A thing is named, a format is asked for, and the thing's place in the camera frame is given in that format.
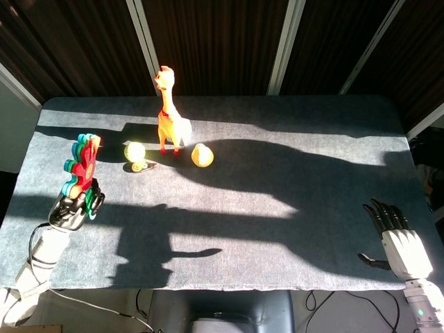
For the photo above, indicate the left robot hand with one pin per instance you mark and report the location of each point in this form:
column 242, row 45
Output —
column 71, row 211

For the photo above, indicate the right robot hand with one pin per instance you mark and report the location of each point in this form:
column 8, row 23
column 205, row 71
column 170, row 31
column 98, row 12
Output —
column 404, row 246

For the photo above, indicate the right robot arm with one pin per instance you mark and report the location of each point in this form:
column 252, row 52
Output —
column 423, row 305

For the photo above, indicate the robot base body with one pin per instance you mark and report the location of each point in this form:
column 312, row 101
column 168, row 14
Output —
column 222, row 312

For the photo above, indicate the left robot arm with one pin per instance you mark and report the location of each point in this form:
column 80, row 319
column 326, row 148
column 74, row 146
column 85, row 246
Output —
column 33, row 274

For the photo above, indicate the dark background equipment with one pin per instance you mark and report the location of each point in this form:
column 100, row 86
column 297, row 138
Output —
column 430, row 166

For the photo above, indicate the yellow-green ball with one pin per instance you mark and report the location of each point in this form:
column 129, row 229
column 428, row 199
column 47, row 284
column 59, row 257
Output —
column 134, row 151

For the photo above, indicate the yellow rubber chicken toy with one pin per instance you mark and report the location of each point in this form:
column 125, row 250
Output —
column 170, row 114

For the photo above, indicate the yellow pear toy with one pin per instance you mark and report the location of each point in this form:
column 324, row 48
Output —
column 202, row 156

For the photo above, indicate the grey table cloth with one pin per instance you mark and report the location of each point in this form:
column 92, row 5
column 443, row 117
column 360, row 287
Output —
column 243, row 194

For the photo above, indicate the white frame post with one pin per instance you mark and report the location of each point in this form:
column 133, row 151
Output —
column 426, row 123
column 373, row 45
column 286, row 45
column 19, row 88
column 143, row 41

